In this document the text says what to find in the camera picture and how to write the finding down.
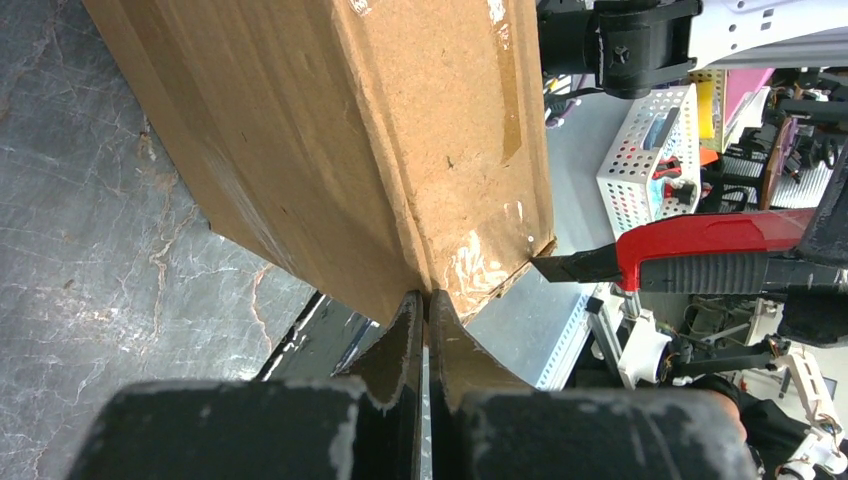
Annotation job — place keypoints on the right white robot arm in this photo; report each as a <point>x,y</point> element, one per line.
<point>632,46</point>

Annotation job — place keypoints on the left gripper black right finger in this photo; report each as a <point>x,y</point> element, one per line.
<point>487,423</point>

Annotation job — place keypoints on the red box cutter knife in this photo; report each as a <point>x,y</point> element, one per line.
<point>744,253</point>

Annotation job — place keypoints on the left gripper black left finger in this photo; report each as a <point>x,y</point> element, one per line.
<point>363,423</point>

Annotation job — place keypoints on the brown cardboard box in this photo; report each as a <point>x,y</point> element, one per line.
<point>369,148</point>

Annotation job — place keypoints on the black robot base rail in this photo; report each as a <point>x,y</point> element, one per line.
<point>323,340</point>

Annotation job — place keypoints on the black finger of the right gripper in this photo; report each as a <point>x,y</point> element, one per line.
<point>821,265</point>

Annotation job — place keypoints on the perforated white metal box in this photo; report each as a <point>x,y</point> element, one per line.
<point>652,169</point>

